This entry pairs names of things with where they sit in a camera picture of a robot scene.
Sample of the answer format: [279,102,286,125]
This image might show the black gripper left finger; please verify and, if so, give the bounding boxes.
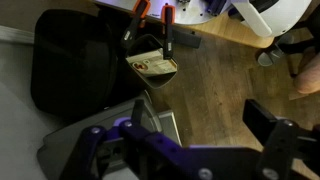
[59,99,201,180]

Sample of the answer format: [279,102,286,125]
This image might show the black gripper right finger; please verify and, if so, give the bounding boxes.
[242,98,320,180]

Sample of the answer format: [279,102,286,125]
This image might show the black waste bin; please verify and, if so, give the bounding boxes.
[124,33,179,90]

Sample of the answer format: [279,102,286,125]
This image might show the bare human leg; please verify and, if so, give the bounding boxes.
[293,49,320,95]

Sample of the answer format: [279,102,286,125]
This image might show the printed cardboard box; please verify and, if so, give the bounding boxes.
[125,48,178,78]

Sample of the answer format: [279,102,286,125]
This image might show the grey chair caster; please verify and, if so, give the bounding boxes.
[256,33,295,68]

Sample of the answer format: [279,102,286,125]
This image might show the black chair leg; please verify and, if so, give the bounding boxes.
[277,13,320,78]

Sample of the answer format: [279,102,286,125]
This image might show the black flat bar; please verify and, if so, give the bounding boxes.
[173,28,203,50]

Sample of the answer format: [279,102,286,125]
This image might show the orange black bar clamp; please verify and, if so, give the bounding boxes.
[161,3,177,61]

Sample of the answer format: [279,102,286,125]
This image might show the orange black spring clamp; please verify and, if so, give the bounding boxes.
[120,0,152,50]

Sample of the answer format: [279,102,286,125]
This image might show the silver metal mounting plate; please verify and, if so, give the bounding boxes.
[93,0,234,26]

